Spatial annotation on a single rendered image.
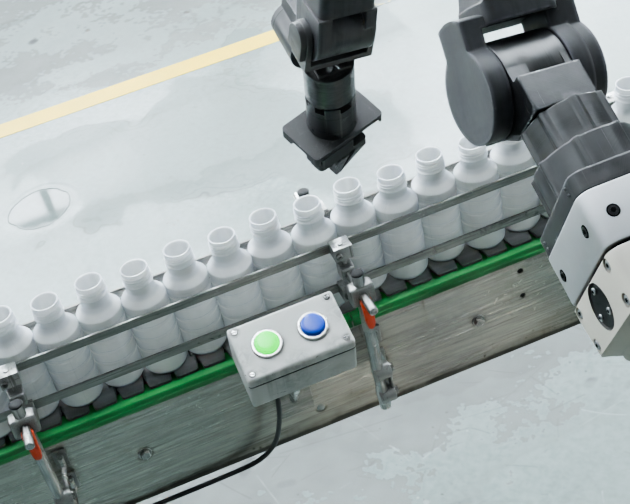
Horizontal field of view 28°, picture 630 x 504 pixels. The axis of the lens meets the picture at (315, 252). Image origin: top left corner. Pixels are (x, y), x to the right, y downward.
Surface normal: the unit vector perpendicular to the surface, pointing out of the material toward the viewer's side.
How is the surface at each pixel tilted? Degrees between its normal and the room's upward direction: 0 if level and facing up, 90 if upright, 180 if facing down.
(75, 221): 0
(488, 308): 90
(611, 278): 90
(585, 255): 90
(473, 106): 82
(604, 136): 31
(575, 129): 35
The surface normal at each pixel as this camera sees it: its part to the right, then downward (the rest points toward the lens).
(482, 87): -0.91, 0.29
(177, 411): 0.34, 0.54
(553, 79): 0.15, -0.44
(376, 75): -0.18, -0.77
